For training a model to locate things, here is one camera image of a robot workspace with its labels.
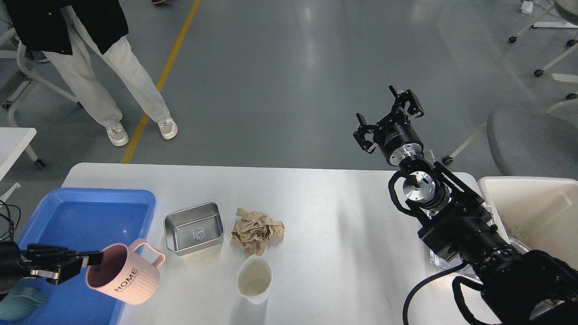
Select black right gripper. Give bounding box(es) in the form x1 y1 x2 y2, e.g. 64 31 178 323
353 86 425 167

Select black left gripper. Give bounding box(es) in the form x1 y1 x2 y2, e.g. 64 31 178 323
0 241 103 295

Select pink ribbed HOME mug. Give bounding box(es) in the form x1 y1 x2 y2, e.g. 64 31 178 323
85 238 166 305

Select stainless steel rectangular box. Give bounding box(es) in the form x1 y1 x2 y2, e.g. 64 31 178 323
163 202 224 256

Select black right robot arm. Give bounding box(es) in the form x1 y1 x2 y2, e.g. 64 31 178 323
353 86 578 325

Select blue plastic tray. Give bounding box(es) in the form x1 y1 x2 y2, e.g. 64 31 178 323
16 188 156 325

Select white side table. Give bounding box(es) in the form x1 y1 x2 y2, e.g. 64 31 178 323
0 127 46 179

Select white chair legs top right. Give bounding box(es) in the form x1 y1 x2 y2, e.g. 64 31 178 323
509 0 578 77

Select crumpled brown paper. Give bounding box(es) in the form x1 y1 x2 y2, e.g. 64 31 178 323
231 208 285 259

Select aluminium foil tray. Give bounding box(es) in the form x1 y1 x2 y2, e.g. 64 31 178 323
429 201 529 277

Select white chair left background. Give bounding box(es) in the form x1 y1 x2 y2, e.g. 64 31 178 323
0 27 84 128

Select beige plastic bin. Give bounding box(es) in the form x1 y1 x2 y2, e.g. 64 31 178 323
478 176 578 269

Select white paper cup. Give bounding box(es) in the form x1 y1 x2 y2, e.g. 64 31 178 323
237 254 273 305

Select person in white trousers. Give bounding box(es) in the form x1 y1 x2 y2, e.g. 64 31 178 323
5 0 179 147

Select black cables at left edge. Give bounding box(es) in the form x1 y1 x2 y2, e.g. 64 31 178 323
0 200 22 246

